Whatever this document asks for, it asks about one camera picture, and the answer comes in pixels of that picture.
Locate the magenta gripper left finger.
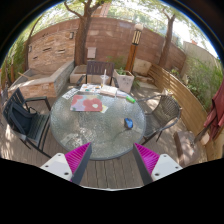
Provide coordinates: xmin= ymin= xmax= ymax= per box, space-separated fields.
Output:
xmin=41 ymin=143 xmax=92 ymax=185

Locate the dark chair behind table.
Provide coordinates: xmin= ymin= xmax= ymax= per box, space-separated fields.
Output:
xmin=76 ymin=61 xmax=119 ymax=87

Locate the colourful picture book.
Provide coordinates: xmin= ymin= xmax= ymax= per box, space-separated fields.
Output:
xmin=80 ymin=84 xmax=101 ymax=94

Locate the red floral placemat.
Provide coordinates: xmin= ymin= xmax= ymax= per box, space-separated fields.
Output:
xmin=70 ymin=95 xmax=102 ymax=112

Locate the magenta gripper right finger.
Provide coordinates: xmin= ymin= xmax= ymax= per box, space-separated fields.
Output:
xmin=133 ymin=143 xmax=182 ymax=185

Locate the black white patterned card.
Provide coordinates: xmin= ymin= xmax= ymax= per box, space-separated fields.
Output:
xmin=62 ymin=88 xmax=79 ymax=100

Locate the round glass patio table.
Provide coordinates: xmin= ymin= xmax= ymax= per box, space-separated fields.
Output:
xmin=50 ymin=87 xmax=146 ymax=160

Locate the wooden lamp post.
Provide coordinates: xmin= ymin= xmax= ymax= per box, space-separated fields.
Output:
xmin=125 ymin=24 xmax=143 ymax=71

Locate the white square planter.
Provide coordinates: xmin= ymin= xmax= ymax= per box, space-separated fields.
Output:
xmin=114 ymin=69 xmax=134 ymax=93

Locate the wicker patio chair right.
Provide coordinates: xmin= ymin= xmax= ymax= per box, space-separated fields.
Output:
xmin=139 ymin=94 xmax=181 ymax=144

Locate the tree trunk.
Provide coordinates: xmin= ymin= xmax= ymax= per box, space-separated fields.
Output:
xmin=64 ymin=0 xmax=112 ymax=65
xmin=158 ymin=8 xmax=176 ymax=68

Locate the left tree trunk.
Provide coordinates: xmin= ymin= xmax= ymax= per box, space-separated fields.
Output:
xmin=64 ymin=0 xmax=112 ymax=65

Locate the yellow paper sheet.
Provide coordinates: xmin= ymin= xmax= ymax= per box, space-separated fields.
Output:
xmin=100 ymin=105 xmax=108 ymax=113

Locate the right tree trunk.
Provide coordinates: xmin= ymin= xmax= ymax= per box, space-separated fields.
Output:
xmin=158 ymin=8 xmax=176 ymax=68

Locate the black chair with bag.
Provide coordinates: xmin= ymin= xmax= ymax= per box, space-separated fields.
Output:
xmin=3 ymin=88 xmax=51 ymax=158

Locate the green marker pen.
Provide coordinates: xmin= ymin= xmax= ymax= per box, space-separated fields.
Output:
xmin=125 ymin=96 xmax=136 ymax=103

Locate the red folded umbrella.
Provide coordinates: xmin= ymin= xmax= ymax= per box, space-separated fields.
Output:
xmin=204 ymin=80 xmax=224 ymax=139

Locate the plastic cup with straw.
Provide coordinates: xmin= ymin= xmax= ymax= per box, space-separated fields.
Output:
xmin=100 ymin=69 xmax=109 ymax=87

